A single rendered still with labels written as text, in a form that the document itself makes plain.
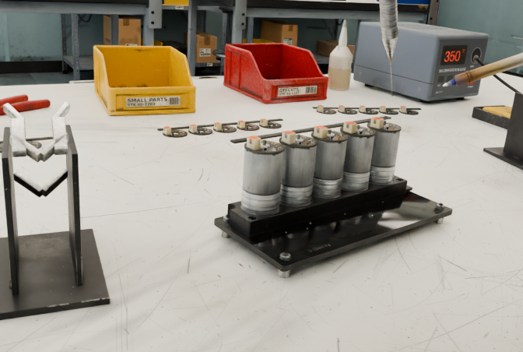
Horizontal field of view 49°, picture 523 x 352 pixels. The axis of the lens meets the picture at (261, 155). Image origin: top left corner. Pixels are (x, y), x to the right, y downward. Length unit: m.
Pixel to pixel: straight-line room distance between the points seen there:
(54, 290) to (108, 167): 0.19
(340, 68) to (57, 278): 0.61
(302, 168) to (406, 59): 0.49
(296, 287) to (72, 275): 0.12
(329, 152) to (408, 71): 0.47
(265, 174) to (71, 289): 0.13
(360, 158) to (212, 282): 0.14
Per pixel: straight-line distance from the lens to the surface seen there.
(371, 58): 0.89
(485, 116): 0.78
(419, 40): 0.83
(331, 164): 0.39
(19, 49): 4.82
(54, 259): 0.35
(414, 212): 0.42
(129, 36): 4.53
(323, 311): 0.31
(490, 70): 0.43
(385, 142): 0.43
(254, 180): 0.35
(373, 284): 0.34
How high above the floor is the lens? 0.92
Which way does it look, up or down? 18 degrees down
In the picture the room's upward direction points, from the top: 4 degrees clockwise
